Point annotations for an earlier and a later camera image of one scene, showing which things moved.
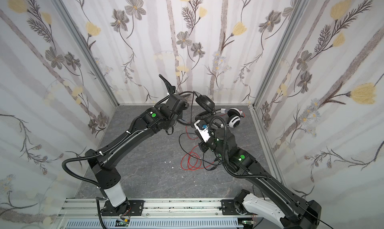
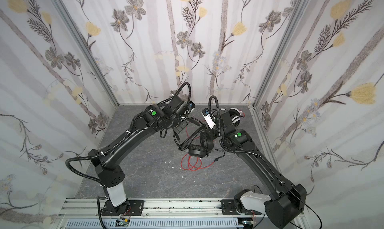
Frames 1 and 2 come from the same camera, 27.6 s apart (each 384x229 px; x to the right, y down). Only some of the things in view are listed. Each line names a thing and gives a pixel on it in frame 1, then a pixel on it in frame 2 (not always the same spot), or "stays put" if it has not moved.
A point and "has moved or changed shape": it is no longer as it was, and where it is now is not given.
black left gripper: [176, 96] → [181, 126]
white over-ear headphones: [234, 116] stays put
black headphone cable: [194, 132] has moved or changed shape
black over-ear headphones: [206, 102] has moved or changed shape
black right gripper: [201, 124] → [208, 130]
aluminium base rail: [82, 213] stays put
